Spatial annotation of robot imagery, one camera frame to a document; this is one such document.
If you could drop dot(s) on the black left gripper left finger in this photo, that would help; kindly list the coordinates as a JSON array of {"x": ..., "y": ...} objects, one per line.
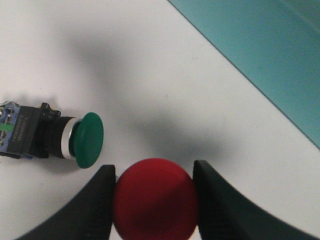
[{"x": 88, "y": 216}]

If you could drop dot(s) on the blue plastic box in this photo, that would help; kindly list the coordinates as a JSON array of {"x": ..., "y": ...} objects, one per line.
[{"x": 275, "y": 45}]

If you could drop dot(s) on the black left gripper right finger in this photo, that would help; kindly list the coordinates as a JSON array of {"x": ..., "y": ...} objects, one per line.
[{"x": 226, "y": 214}]

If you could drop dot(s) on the right green push button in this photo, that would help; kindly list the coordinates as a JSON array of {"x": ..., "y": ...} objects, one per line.
[{"x": 40, "y": 132}]

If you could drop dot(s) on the red push button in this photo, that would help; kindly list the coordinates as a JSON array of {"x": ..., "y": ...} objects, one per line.
[{"x": 155, "y": 199}]

